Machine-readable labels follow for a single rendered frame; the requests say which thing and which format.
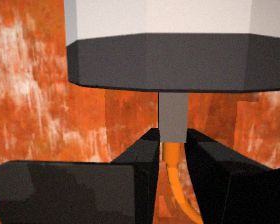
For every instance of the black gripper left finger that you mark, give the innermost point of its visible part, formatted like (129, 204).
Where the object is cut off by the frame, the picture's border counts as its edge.
(72, 192)

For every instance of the grey plug with orange cable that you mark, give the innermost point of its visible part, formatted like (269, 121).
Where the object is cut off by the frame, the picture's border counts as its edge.
(172, 124)

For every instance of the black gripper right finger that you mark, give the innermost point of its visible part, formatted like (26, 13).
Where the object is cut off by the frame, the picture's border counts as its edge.
(229, 187)

